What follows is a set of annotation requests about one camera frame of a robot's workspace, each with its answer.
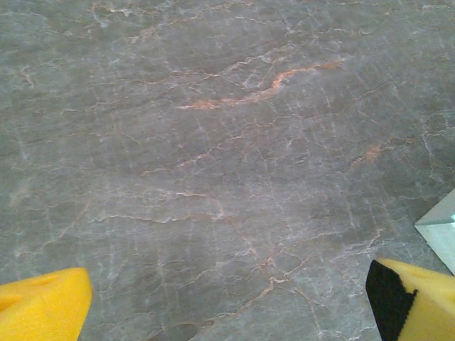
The light teal paper box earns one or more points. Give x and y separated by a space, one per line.
442 234

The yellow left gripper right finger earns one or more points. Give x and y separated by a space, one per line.
432 309

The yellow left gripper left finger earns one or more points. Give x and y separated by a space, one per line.
42 309

